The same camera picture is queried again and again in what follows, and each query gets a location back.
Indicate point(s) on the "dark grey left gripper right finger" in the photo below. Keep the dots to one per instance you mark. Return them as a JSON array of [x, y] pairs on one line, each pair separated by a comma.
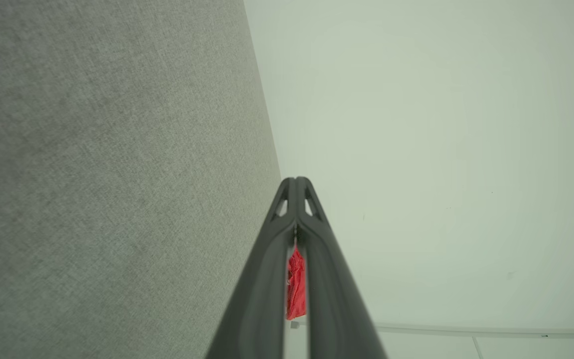
[[334, 309]]

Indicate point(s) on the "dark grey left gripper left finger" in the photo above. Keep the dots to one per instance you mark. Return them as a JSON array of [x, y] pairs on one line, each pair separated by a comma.
[[259, 299]]

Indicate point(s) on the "red shorts with white stripe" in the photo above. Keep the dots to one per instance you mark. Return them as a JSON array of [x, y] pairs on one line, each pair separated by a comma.
[[296, 289]]

